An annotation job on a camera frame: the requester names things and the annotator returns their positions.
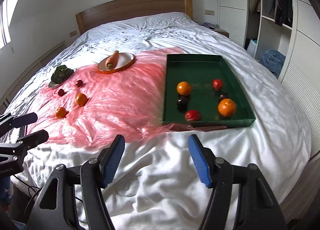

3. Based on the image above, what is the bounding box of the red plum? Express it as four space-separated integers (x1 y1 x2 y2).
57 89 66 97
75 80 84 88
212 79 223 92

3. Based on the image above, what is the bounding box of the red apple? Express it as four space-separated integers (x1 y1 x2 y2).
184 109 202 121

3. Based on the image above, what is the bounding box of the smooth orange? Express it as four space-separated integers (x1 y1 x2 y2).
75 93 88 107

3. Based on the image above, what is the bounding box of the mandarin orange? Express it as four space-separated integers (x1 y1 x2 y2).
217 98 236 118

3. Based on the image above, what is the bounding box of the dark plum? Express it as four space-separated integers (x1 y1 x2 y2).
219 92 229 102
176 96 189 112

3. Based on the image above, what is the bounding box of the large orange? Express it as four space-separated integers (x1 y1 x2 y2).
176 81 192 96

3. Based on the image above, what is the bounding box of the blue gloved left hand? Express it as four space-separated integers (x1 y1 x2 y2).
0 177 14 206

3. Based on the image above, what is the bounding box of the patterned plate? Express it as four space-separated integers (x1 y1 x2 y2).
48 68 74 88

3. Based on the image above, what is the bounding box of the pink plastic sheet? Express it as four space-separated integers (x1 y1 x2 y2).
27 46 228 148

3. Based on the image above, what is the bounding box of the dark green leafy vegetable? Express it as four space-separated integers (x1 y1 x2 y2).
51 65 74 84

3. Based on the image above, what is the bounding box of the green rectangular tray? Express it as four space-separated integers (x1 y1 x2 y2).
162 54 255 129

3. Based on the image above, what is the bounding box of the orange carrot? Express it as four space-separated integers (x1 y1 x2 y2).
105 51 119 70

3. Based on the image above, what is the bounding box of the orange rimmed white dish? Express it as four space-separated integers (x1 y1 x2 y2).
97 53 135 74

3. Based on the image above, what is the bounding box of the window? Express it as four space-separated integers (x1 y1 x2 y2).
1 0 16 48

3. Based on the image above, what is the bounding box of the blue cloth on floor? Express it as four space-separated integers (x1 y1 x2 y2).
259 49 286 79

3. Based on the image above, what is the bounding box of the bedside table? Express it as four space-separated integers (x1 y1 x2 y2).
211 27 229 38

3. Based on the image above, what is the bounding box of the wooden headboard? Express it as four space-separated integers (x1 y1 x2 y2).
75 0 193 34

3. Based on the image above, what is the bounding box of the white wardrobe with shelves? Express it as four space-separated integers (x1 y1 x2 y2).
217 0 319 158

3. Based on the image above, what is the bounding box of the black cable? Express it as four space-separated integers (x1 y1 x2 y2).
12 174 83 220

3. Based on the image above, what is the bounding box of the wall socket left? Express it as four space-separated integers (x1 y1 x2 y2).
69 31 77 37

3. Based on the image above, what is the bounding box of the wall socket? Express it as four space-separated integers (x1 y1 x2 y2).
204 9 215 16
69 31 77 37

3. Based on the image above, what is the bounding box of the wall socket right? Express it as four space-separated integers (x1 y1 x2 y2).
204 9 215 16

